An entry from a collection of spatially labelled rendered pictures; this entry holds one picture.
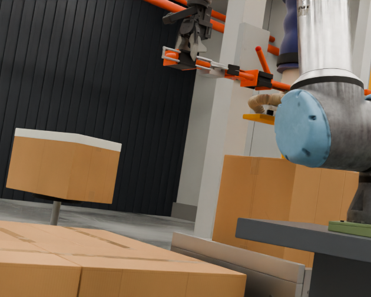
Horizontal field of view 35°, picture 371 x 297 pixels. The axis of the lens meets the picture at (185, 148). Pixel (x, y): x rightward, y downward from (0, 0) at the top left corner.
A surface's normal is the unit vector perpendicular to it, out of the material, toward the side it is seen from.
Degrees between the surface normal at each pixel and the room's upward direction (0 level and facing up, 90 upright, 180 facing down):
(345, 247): 90
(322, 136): 104
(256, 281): 90
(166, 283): 90
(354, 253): 90
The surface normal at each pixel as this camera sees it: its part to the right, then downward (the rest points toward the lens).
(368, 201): -0.74, -0.44
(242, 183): -0.81, -0.16
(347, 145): 0.29, 0.35
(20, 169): -0.59, -0.14
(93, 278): 0.58, 0.04
